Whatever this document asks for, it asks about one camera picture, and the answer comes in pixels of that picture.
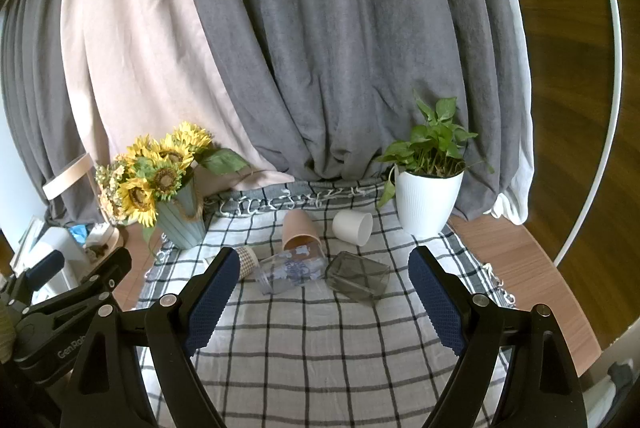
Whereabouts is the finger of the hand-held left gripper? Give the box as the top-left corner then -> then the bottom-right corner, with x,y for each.
27,248 -> 133,316
0,251 -> 66,306

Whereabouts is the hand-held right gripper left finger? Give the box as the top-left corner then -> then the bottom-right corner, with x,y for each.
73,247 -> 242,428

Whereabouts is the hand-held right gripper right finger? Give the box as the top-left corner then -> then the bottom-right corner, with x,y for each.
407,245 -> 586,428

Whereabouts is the checkered paper cup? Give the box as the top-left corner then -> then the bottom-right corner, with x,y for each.
235,245 -> 260,280

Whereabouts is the clear printed glass cup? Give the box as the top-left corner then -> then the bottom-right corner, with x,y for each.
256,245 -> 329,295

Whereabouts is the grey glass cup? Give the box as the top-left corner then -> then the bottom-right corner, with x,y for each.
325,251 -> 391,304

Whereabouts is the white cup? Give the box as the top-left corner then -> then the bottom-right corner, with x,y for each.
332,209 -> 374,245

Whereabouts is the white box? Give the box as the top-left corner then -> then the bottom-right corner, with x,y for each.
27,228 -> 87,291

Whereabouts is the green ribbed vase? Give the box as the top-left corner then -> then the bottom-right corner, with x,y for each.
154,181 -> 207,250

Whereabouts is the dried beige flower bunch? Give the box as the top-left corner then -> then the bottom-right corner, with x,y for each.
94,161 -> 132,226

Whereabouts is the white ribbed plant pot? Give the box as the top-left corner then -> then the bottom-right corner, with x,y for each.
393,163 -> 465,238

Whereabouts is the checkered tablecloth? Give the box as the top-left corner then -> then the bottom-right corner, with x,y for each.
135,178 -> 522,428

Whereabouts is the sunflower bouquet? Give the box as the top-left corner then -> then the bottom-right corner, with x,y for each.
114,121 -> 251,230

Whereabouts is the green leafy plant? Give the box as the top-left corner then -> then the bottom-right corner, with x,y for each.
374,92 -> 496,209

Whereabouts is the grey curtain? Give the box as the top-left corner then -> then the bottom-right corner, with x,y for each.
176,0 -> 532,220
0,0 -> 112,229

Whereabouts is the white grey cloth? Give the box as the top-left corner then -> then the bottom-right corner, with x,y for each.
580,358 -> 637,415

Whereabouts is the white sheer curtain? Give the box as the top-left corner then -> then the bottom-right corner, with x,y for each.
487,0 -> 535,225

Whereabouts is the beige curtain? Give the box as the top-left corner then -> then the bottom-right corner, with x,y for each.
59,0 -> 297,195

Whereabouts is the white curved pole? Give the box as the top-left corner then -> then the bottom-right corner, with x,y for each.
550,0 -> 624,270

